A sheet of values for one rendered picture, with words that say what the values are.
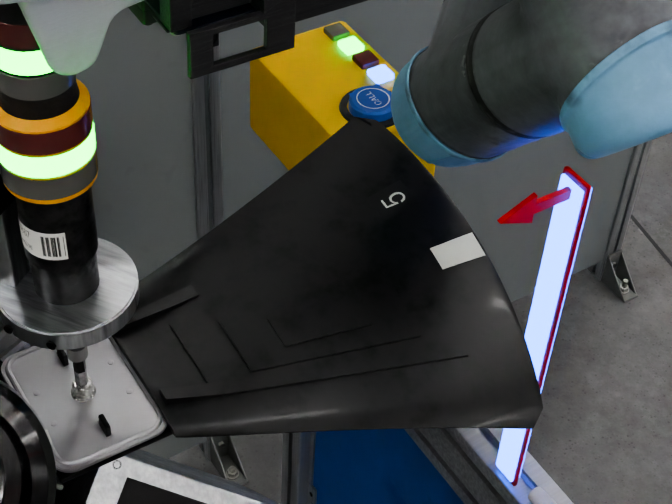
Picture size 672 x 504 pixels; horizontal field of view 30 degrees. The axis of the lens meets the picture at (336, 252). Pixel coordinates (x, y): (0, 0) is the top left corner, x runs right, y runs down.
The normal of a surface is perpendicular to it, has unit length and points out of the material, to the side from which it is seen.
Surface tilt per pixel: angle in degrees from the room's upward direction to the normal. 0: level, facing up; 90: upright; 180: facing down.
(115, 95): 90
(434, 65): 66
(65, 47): 90
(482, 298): 21
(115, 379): 0
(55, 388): 0
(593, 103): 78
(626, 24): 49
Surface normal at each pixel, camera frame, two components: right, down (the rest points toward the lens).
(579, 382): 0.04, -0.71
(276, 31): 0.53, 0.61
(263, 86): -0.85, 0.34
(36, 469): 0.19, 0.06
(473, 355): 0.31, -0.46
